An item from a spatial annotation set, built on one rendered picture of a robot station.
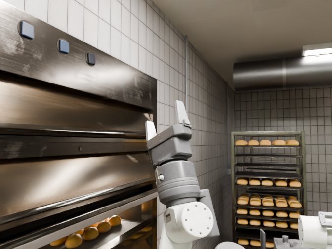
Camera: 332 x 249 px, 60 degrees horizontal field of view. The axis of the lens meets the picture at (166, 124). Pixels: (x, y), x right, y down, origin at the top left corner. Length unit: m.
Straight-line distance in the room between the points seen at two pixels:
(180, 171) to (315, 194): 4.72
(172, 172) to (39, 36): 0.72
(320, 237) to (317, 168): 4.50
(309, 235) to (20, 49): 0.95
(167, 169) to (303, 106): 4.69
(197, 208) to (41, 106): 0.70
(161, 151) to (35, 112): 0.54
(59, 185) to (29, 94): 0.34
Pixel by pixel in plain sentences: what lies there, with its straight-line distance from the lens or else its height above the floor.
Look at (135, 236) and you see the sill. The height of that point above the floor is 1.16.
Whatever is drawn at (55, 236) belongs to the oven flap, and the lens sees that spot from 0.95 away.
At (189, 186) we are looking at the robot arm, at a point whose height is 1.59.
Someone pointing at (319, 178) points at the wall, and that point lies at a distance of 5.23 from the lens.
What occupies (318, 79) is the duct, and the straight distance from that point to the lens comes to 3.18.
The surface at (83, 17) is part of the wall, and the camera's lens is 1.33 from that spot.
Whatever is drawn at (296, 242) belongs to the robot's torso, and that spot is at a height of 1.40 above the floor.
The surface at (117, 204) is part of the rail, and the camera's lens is 1.21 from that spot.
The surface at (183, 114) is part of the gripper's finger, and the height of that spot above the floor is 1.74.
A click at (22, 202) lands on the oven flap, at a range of 1.02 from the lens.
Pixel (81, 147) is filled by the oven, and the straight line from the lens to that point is 1.23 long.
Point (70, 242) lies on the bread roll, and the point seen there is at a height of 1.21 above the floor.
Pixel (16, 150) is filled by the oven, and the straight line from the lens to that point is 1.00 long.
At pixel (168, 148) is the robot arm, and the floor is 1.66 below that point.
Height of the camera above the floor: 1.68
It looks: 4 degrees up
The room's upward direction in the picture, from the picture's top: straight up
